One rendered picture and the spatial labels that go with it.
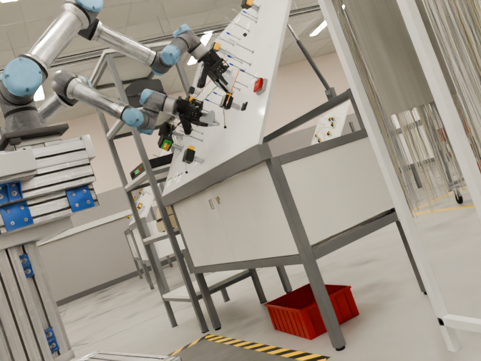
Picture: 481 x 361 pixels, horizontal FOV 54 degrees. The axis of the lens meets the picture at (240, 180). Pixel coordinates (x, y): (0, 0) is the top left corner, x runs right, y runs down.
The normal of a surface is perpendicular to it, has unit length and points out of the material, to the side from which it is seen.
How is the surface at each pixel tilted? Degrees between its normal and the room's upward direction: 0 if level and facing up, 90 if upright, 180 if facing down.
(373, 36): 90
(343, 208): 90
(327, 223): 90
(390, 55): 90
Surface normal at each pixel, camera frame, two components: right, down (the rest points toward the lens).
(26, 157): 0.60, -0.25
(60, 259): 0.32, -0.15
